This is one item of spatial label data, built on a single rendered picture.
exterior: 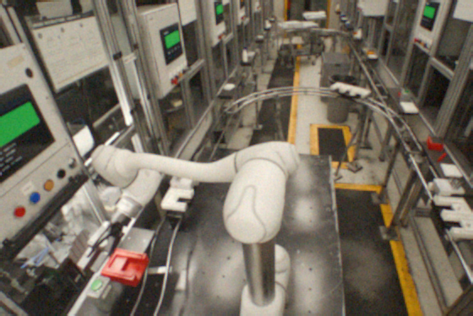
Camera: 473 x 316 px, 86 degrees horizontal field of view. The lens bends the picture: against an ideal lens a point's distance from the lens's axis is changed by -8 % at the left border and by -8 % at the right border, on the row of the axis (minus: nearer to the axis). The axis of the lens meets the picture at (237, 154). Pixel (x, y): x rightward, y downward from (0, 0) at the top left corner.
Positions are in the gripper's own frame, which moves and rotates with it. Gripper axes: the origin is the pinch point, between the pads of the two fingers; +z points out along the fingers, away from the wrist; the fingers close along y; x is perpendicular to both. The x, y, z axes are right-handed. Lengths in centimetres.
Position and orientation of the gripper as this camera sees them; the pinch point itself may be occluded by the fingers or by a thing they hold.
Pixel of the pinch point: (92, 262)
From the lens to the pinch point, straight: 114.4
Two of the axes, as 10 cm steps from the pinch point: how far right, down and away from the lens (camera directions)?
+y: -0.7, -5.3, -8.5
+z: -4.4, 7.8, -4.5
